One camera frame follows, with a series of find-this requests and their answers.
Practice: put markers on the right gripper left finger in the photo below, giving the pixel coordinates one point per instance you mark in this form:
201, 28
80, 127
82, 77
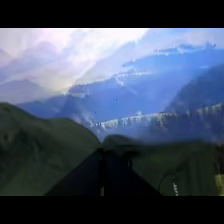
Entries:
85, 180

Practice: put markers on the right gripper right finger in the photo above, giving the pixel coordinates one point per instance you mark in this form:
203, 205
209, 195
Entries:
128, 181

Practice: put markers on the dark green garment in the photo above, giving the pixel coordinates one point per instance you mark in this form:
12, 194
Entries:
40, 150

